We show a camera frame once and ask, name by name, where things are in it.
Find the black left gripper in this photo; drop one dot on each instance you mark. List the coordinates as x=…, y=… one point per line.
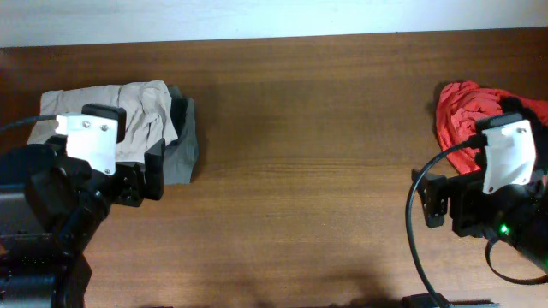
x=136, y=178

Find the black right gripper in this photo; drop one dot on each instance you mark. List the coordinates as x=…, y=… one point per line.
x=461, y=189

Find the beige shorts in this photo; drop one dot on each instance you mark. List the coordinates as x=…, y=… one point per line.
x=147, y=105

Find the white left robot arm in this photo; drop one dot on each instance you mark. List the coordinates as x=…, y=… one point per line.
x=51, y=207

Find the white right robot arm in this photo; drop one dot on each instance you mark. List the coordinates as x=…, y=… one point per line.
x=515, y=214

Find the folded grey garment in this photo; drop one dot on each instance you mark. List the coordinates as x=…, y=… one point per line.
x=182, y=154

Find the folded black garment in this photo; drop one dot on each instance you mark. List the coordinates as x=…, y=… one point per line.
x=178, y=112

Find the red crumpled garment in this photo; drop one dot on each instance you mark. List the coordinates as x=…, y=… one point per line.
x=461, y=105

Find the black garment with logo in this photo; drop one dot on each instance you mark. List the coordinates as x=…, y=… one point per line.
x=514, y=105

